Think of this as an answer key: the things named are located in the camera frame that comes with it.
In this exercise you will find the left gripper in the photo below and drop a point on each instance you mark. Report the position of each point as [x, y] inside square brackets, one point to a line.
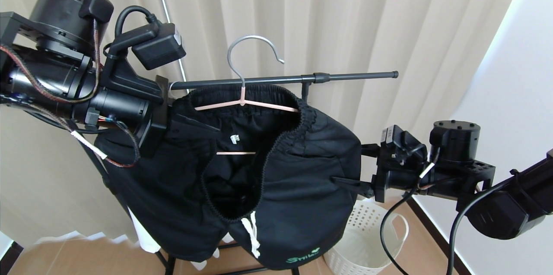
[116, 109]

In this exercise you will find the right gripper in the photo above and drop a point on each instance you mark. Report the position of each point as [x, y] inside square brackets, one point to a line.
[406, 182]

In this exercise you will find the black shorts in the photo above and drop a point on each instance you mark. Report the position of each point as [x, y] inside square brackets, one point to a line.
[302, 171]

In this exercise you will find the white printed t-shirt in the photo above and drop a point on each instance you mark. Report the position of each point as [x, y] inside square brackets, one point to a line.
[144, 236]

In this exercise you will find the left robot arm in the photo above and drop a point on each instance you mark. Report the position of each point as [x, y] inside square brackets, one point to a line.
[60, 11]

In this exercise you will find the white laundry basket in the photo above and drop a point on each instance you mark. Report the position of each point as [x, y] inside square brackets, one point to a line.
[363, 240]

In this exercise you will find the black clothes rack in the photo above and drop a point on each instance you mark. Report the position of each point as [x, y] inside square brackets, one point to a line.
[345, 76]

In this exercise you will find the beige curtain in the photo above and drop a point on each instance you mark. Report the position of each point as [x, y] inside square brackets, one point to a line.
[345, 16]

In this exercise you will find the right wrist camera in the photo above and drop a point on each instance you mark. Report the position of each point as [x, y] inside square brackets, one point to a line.
[402, 141]

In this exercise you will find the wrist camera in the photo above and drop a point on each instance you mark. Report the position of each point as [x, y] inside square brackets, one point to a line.
[402, 141]
[160, 48]

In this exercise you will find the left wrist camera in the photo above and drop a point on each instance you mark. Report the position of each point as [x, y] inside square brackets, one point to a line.
[160, 48]

